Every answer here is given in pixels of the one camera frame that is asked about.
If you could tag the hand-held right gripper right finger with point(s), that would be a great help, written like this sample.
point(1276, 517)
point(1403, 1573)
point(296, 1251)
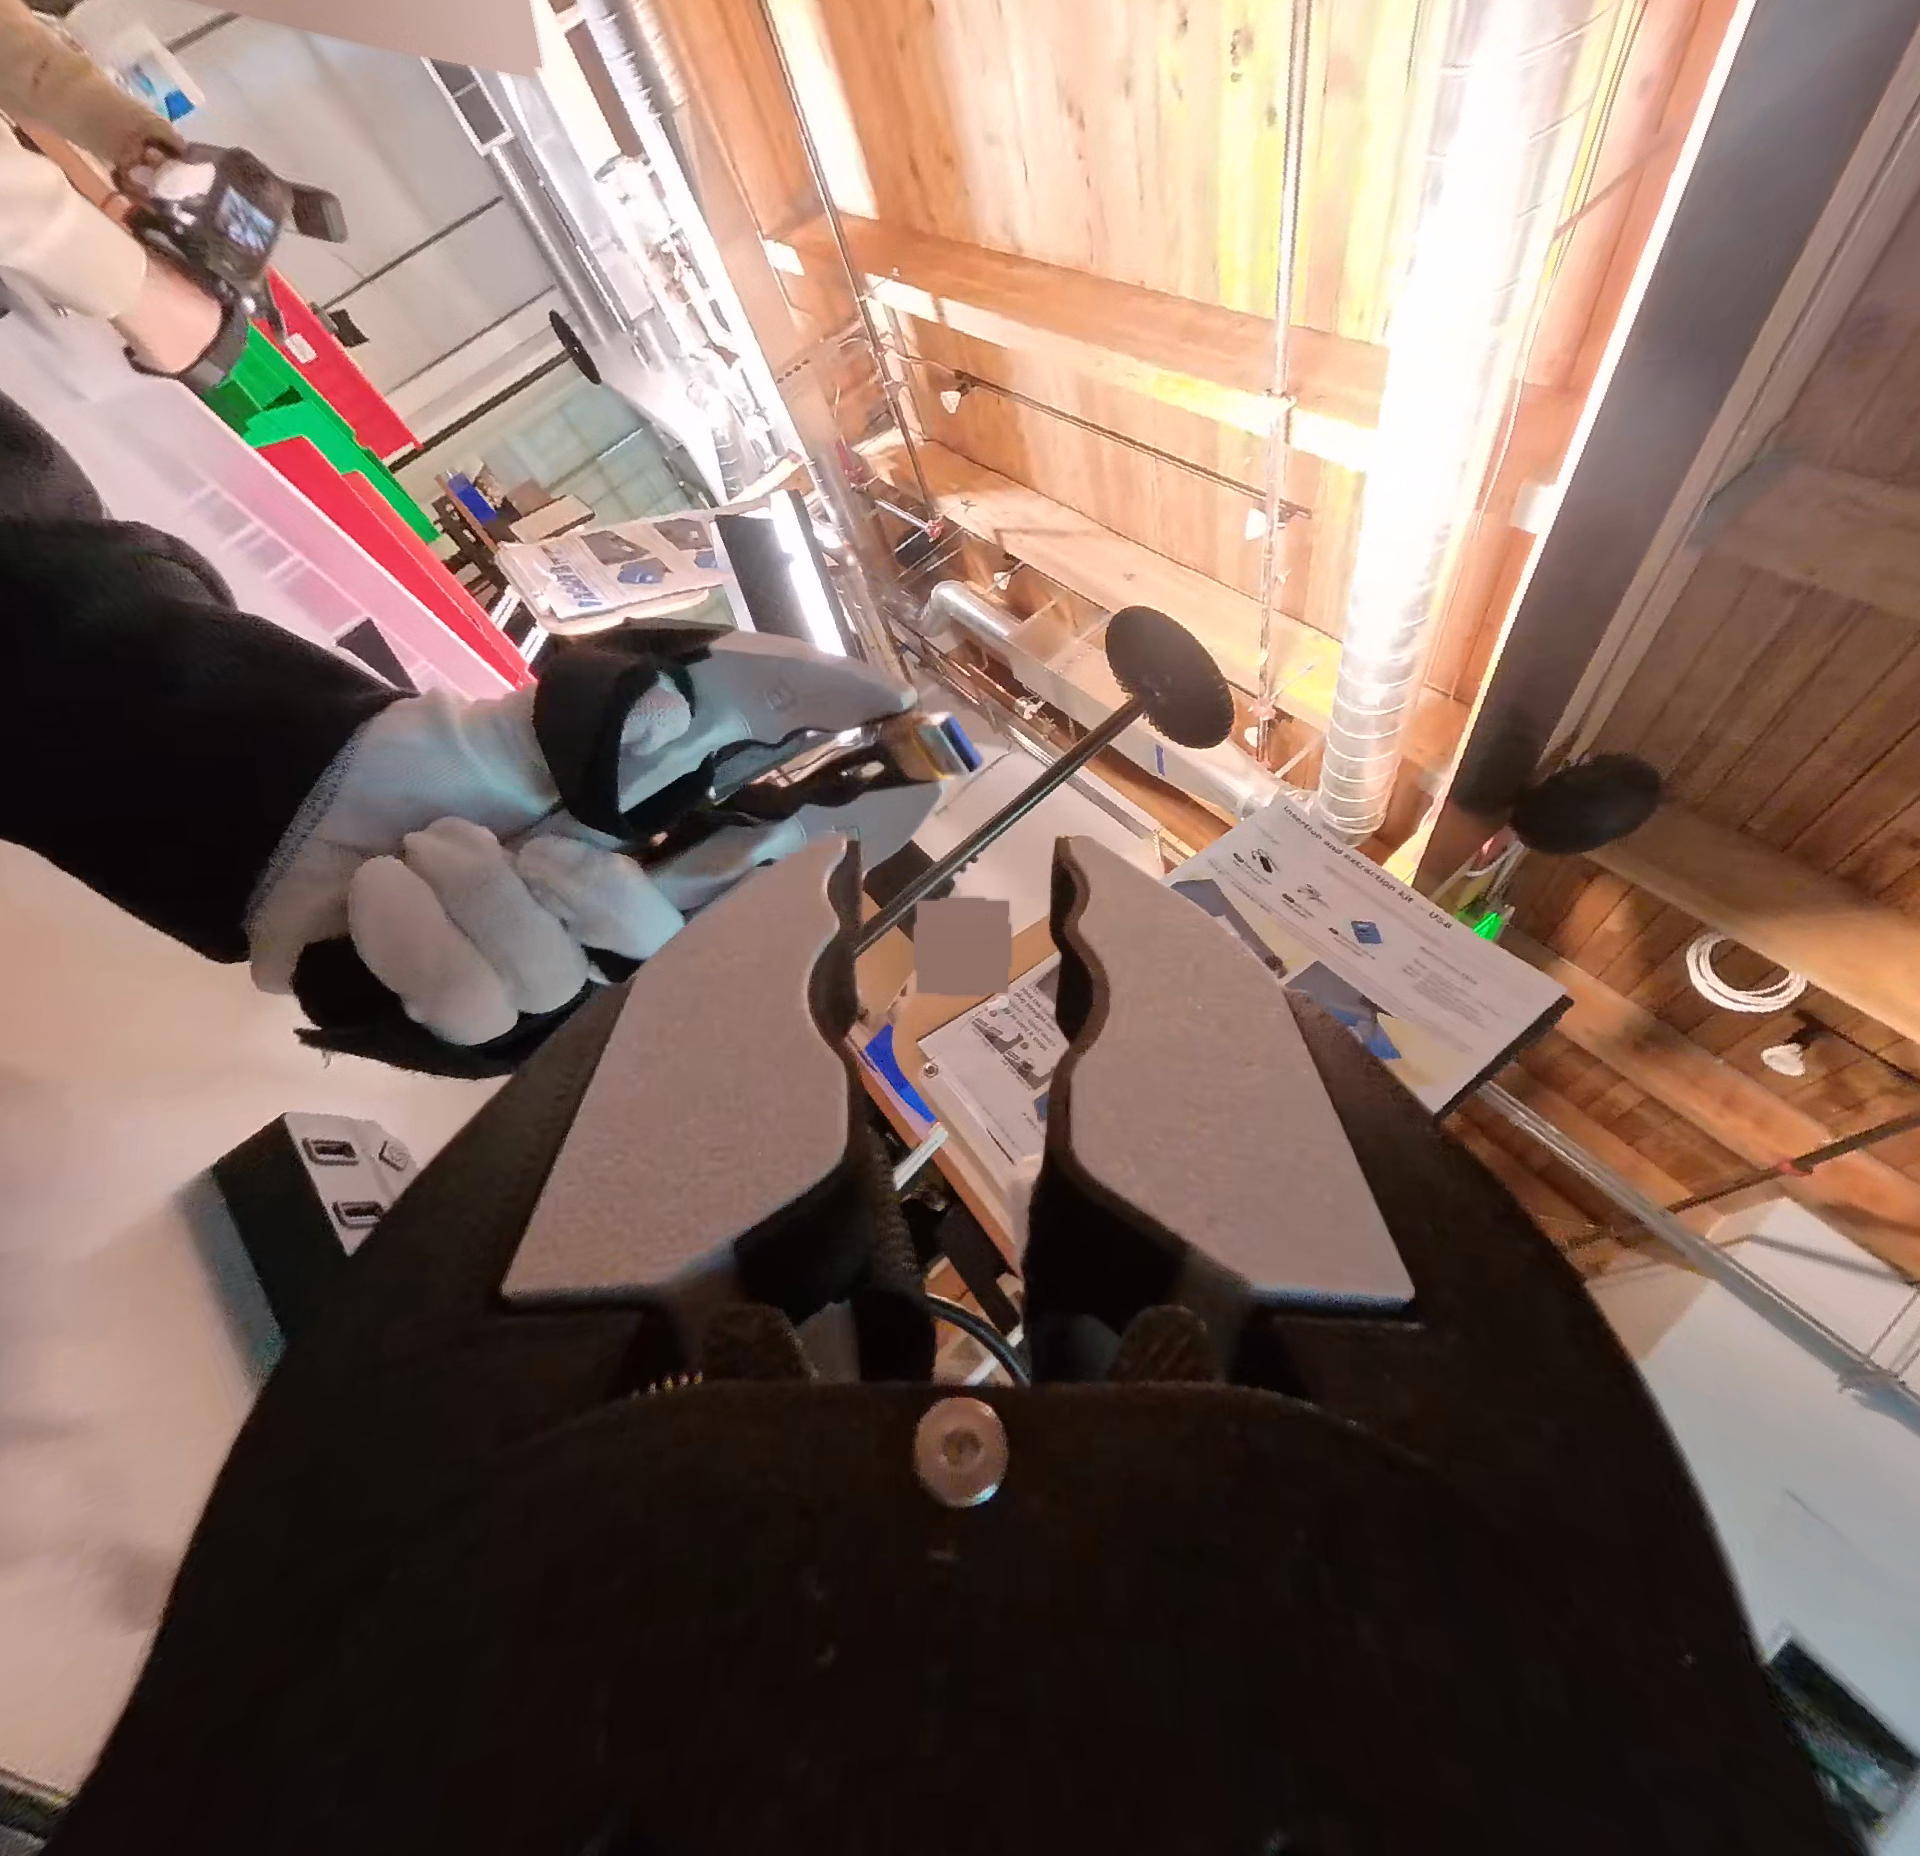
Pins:
point(1216, 1105)

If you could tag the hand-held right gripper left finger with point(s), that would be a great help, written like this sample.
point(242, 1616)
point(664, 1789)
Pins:
point(706, 1105)

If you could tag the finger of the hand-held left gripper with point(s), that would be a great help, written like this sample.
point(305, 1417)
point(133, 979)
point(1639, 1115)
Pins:
point(781, 694)
point(841, 829)

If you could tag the red plastic bin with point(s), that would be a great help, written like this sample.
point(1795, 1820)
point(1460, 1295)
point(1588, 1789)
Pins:
point(435, 582)
point(345, 356)

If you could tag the clear plastic bin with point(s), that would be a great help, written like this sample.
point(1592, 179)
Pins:
point(227, 523)

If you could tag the black USB hub with switches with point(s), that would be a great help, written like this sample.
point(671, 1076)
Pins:
point(264, 1227)

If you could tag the person's left forearm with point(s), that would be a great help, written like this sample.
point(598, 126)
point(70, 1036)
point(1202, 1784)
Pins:
point(164, 717)

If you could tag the instruction sign on stand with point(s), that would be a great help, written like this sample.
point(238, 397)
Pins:
point(1394, 955)
point(600, 573)

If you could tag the black disc pole stand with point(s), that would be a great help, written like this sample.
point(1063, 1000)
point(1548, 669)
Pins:
point(1169, 678)
point(575, 346)

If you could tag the green plastic bin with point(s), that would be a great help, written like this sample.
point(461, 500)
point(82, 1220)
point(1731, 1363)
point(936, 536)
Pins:
point(301, 416)

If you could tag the ceiling track spotlight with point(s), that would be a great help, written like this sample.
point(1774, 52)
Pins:
point(1790, 1056)

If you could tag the silver round air duct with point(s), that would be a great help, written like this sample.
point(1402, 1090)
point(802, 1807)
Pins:
point(1050, 673)

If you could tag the black dome camera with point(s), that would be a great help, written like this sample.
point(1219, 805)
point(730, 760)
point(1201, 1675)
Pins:
point(1589, 803)

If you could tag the black video camera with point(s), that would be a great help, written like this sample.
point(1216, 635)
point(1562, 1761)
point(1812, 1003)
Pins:
point(227, 213)

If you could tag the silver spiral air duct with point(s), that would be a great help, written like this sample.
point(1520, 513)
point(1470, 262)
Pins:
point(1455, 387)

